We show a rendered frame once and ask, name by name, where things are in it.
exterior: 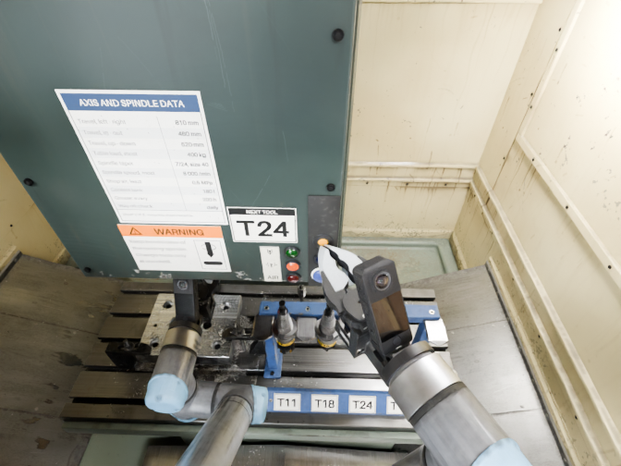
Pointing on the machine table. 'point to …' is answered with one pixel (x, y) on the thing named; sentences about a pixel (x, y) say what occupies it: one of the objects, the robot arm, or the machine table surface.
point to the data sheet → (150, 153)
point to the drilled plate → (223, 355)
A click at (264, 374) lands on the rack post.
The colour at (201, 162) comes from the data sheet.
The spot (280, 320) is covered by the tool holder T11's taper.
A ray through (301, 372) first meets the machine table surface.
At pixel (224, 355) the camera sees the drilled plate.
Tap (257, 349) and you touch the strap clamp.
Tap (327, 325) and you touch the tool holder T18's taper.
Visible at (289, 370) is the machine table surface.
